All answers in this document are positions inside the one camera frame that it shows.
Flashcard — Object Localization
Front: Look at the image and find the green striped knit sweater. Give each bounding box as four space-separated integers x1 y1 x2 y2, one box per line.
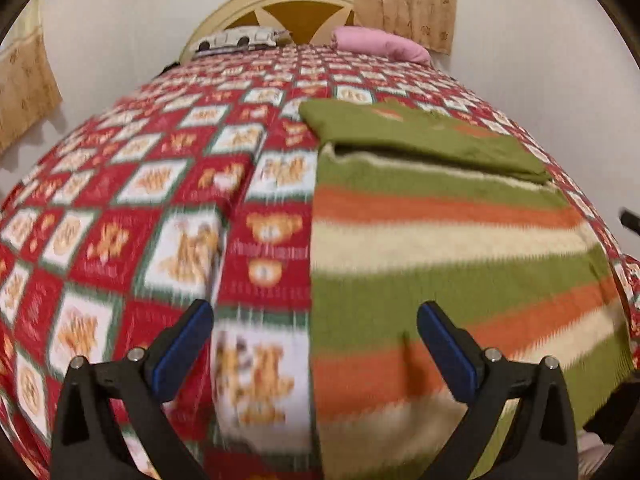
299 99 632 479

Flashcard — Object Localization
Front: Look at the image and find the red checkered bear bedspread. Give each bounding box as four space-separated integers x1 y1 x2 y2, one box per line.
1 46 639 479

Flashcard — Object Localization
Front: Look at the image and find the beige patterned side curtain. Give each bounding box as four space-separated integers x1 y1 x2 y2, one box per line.
0 0 62 154

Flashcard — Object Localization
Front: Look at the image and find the white patterned pillow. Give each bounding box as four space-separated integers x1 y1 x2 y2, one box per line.
188 26 292 53

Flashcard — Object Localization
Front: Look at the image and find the pink pillow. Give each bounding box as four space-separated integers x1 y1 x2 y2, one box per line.
331 26 432 66

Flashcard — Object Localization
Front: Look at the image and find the cream wooden headboard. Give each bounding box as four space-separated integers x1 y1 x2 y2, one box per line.
179 0 354 63

